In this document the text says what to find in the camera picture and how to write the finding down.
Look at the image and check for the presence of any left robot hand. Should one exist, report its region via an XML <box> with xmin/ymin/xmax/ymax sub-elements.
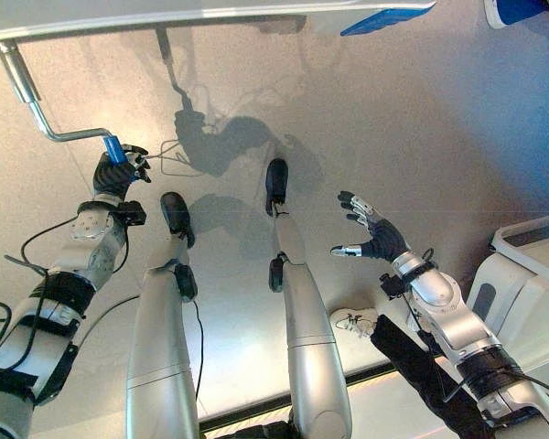
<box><xmin>92</xmin><ymin>143</ymin><xmax>152</xmax><ymax>203</ymax></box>

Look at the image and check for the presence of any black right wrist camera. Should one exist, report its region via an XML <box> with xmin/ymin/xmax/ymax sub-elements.
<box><xmin>378</xmin><ymin>273</ymin><xmax>406</xmax><ymax>301</ymax></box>

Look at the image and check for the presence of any silver crank with blue grip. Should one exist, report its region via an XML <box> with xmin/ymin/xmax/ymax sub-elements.
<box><xmin>0</xmin><ymin>39</ymin><xmax>130</xmax><ymax>166</ymax></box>

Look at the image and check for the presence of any left silver robot leg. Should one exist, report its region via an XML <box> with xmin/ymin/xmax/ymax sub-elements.
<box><xmin>124</xmin><ymin>191</ymin><xmax>201</xmax><ymax>439</ymax></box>

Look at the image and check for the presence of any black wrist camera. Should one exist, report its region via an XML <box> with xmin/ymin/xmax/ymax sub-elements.
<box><xmin>378</xmin><ymin>273</ymin><xmax>406</xmax><ymax>301</ymax></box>
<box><xmin>117</xmin><ymin>200</ymin><xmax>148</xmax><ymax>226</ymax></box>

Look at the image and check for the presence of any person's white shoe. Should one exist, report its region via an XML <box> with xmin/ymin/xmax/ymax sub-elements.
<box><xmin>329</xmin><ymin>306</ymin><xmax>380</xmax><ymax>340</ymax></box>

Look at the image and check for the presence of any blue bed pedal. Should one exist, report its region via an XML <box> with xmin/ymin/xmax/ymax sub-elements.
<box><xmin>339</xmin><ymin>5</ymin><xmax>423</xmax><ymax>37</ymax></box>

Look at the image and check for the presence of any silver robot leg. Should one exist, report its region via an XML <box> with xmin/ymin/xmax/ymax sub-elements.
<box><xmin>124</xmin><ymin>191</ymin><xmax>201</xmax><ymax>439</ymax></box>
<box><xmin>264</xmin><ymin>157</ymin><xmax>354</xmax><ymax>439</ymax></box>

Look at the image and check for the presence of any white hospital bed footboard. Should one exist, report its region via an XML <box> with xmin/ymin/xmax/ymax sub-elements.
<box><xmin>0</xmin><ymin>0</ymin><xmax>436</xmax><ymax>44</ymax></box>

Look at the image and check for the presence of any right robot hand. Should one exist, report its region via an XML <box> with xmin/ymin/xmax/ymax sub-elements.
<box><xmin>329</xmin><ymin>190</ymin><xmax>414</xmax><ymax>264</ymax></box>

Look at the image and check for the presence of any white and blue object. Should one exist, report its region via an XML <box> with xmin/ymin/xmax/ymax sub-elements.
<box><xmin>482</xmin><ymin>0</ymin><xmax>549</xmax><ymax>31</ymax></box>

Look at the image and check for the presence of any person's leg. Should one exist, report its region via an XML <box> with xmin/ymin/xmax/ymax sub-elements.
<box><xmin>369</xmin><ymin>314</ymin><xmax>493</xmax><ymax>439</ymax></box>

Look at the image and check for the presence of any white bedside equipment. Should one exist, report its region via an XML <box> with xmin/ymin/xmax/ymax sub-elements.
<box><xmin>465</xmin><ymin>214</ymin><xmax>549</xmax><ymax>381</ymax></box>

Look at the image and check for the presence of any right silver robot leg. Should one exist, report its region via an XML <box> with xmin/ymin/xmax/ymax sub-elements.
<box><xmin>264</xmin><ymin>157</ymin><xmax>354</xmax><ymax>439</ymax></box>

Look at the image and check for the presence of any black cable on leg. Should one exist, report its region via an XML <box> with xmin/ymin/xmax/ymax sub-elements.
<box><xmin>181</xmin><ymin>295</ymin><xmax>206</xmax><ymax>415</ymax></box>

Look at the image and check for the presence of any folded dark bed crank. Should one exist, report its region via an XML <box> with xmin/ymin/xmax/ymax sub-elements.
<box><xmin>155</xmin><ymin>26</ymin><xmax>194</xmax><ymax>113</ymax></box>

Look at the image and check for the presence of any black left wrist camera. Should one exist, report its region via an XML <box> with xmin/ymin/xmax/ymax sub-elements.
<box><xmin>117</xmin><ymin>200</ymin><xmax>148</xmax><ymax>226</ymax></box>

